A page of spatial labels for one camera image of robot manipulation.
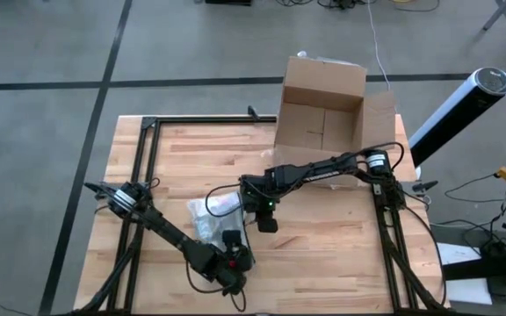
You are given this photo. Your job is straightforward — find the clear zip pouch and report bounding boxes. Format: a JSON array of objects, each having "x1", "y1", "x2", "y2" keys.
[{"x1": 186, "y1": 190, "x2": 255, "y2": 267}]

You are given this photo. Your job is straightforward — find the brown cardboard shipping box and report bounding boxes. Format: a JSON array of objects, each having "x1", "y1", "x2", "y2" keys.
[{"x1": 272, "y1": 55, "x2": 398, "y2": 189}]

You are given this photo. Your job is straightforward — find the white paper sheet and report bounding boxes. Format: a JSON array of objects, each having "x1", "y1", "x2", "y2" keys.
[{"x1": 435, "y1": 241, "x2": 495, "y2": 305}]

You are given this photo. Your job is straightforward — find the black floor device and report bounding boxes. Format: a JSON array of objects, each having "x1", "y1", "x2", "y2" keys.
[{"x1": 203, "y1": 0, "x2": 253, "y2": 7}]

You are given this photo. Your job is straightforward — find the black metal bar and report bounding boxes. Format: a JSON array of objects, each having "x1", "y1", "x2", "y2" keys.
[{"x1": 440, "y1": 248, "x2": 506, "y2": 282}]

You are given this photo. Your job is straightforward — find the white black cylinder tower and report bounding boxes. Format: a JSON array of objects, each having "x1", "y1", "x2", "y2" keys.
[{"x1": 408, "y1": 66, "x2": 506, "y2": 168}]

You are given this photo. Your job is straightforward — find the grey metal table leg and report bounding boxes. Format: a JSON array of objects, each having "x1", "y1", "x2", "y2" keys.
[{"x1": 481, "y1": 0, "x2": 506, "y2": 32}]

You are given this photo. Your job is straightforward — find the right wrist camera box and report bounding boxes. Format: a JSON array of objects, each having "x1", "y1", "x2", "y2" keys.
[{"x1": 239, "y1": 173, "x2": 281, "y2": 212}]

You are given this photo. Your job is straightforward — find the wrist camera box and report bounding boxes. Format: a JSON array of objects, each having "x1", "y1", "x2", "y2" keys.
[
  {"x1": 215, "y1": 249, "x2": 254, "y2": 296},
  {"x1": 239, "y1": 173, "x2": 281, "y2": 212}
]

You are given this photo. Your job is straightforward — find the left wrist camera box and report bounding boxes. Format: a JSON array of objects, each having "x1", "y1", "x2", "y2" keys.
[{"x1": 215, "y1": 249, "x2": 254, "y2": 296}]

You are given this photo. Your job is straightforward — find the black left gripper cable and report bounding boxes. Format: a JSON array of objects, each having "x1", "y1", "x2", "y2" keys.
[{"x1": 185, "y1": 258, "x2": 248, "y2": 313}]

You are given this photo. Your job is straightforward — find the black aluminium table frame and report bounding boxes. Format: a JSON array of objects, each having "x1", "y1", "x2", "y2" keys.
[{"x1": 70, "y1": 114, "x2": 454, "y2": 316}]

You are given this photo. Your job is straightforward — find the black floor cable bundle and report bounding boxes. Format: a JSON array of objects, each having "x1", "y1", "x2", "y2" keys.
[{"x1": 444, "y1": 162, "x2": 506, "y2": 255}]

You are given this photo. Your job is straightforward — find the white floor cable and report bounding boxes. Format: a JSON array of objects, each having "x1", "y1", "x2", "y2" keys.
[{"x1": 365, "y1": 0, "x2": 397, "y2": 93}]

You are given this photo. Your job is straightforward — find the black floor cables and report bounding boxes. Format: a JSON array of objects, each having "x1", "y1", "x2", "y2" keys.
[{"x1": 273, "y1": 0, "x2": 445, "y2": 13}]

